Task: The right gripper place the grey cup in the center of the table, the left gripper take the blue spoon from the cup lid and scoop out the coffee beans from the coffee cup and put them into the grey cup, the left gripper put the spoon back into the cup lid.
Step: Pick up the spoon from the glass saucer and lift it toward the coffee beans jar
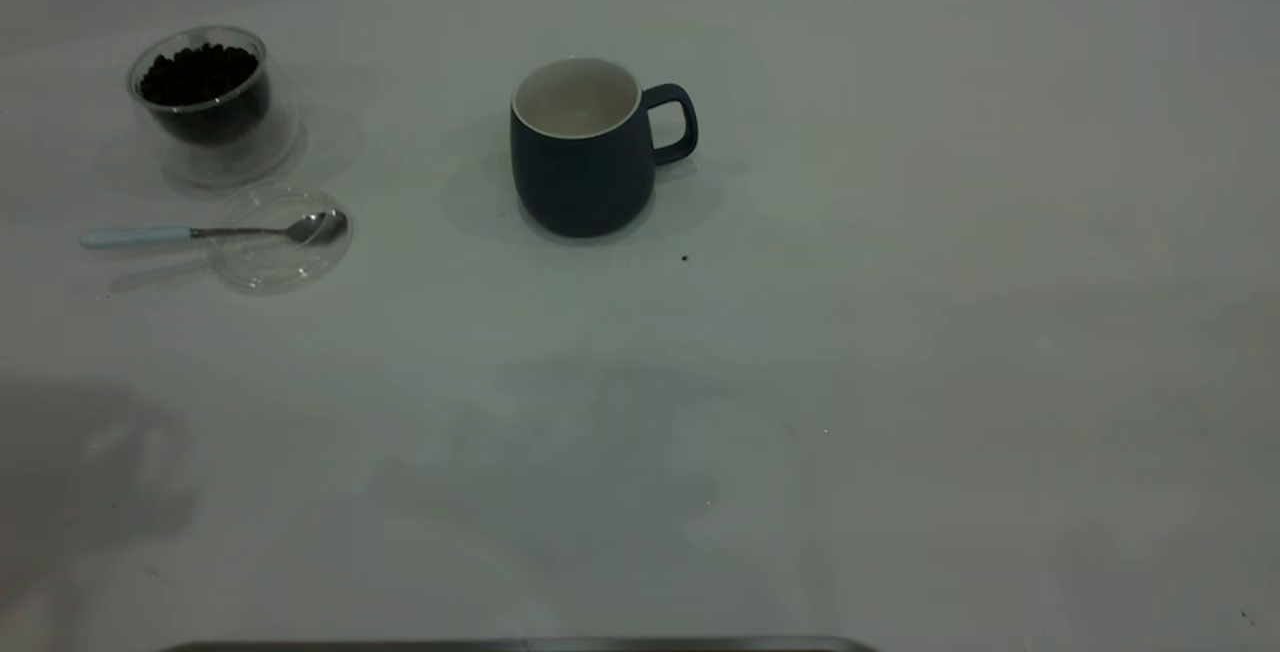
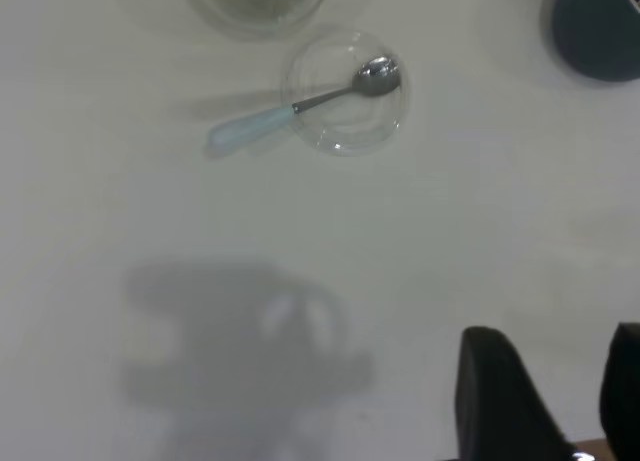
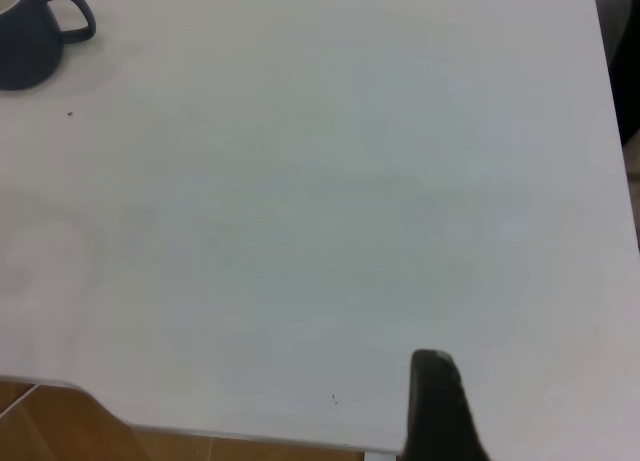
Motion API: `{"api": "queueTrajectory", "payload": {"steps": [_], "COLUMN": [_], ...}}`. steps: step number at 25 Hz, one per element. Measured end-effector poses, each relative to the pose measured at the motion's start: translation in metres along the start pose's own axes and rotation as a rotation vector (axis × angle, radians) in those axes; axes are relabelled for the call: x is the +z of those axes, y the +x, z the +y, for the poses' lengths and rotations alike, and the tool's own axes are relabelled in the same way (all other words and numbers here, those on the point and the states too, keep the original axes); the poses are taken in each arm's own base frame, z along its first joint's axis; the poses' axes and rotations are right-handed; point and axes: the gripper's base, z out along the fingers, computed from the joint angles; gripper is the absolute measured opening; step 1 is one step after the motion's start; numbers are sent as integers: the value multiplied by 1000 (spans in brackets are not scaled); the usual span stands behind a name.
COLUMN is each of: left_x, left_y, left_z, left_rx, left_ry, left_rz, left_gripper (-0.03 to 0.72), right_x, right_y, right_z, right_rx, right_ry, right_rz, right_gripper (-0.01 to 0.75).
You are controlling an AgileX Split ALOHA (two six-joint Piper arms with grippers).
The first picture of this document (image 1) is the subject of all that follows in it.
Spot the metal spoon with white handle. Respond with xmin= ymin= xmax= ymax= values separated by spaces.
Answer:
xmin=80 ymin=209 xmax=349 ymax=251

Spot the clear double-wall glass cup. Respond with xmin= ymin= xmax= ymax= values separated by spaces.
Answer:
xmin=126 ymin=26 xmax=299 ymax=188

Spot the dark coffee beans pile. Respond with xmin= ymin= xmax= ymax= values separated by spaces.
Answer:
xmin=140 ymin=44 xmax=269 ymax=145

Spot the clear round glass lid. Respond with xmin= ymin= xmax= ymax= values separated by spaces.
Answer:
xmin=207 ymin=184 xmax=354 ymax=294

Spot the dark grey ceramic mug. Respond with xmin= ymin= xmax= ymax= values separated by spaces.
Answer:
xmin=510 ymin=56 xmax=699 ymax=239

